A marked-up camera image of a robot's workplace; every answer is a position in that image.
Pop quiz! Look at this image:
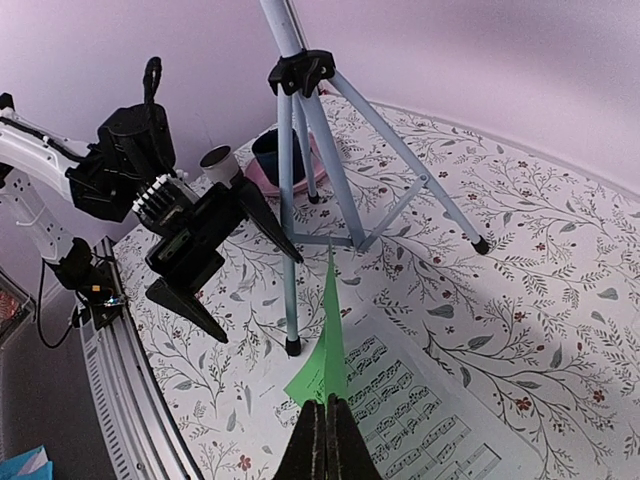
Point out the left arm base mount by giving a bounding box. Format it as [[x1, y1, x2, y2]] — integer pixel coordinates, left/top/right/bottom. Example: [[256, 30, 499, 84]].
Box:
[[56, 238, 126, 330]]

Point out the pink plate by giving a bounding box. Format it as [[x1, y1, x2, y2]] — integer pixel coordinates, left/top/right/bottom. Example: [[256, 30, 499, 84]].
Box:
[[244, 129, 326, 197]]

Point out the green sheet music page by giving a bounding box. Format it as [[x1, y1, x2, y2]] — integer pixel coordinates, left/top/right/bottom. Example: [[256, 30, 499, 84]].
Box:
[[284, 245, 347, 407]]

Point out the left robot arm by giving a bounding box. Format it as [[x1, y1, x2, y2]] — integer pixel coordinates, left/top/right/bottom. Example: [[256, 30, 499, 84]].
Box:
[[1, 94, 301, 342]]

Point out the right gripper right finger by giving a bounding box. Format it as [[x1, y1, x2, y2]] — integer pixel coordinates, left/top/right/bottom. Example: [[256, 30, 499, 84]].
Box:
[[325, 394, 382, 480]]

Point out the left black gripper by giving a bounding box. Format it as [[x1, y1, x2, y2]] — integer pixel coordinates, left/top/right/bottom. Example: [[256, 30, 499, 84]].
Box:
[[132, 174, 303, 344]]

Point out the floral table mat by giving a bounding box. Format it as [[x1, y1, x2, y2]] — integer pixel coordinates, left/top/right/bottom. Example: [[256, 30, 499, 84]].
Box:
[[115, 108, 639, 479]]

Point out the aluminium front rail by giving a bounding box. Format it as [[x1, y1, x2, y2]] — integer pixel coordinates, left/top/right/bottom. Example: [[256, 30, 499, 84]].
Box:
[[79, 237, 202, 479]]

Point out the blue object at corner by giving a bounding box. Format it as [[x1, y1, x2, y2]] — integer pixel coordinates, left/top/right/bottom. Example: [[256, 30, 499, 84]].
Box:
[[0, 446, 53, 480]]

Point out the dark blue mug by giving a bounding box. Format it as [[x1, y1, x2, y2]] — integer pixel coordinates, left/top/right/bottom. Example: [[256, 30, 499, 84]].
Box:
[[251, 129, 306, 187]]

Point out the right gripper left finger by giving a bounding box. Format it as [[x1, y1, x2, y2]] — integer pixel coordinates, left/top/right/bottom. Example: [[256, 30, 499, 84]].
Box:
[[273, 400, 326, 480]]

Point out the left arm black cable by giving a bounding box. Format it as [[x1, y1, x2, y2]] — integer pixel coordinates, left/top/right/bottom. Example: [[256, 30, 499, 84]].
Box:
[[37, 56, 166, 350]]

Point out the white perforated music stand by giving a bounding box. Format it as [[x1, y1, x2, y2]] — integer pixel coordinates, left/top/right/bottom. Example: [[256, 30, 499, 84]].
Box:
[[257, 0, 494, 357]]

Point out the white sheet music page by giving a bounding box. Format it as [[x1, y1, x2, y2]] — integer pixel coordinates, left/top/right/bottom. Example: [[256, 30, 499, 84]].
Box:
[[263, 315, 540, 479]]

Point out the white paper cup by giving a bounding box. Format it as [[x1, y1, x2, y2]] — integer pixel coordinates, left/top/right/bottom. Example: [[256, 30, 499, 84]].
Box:
[[199, 145, 244, 188]]

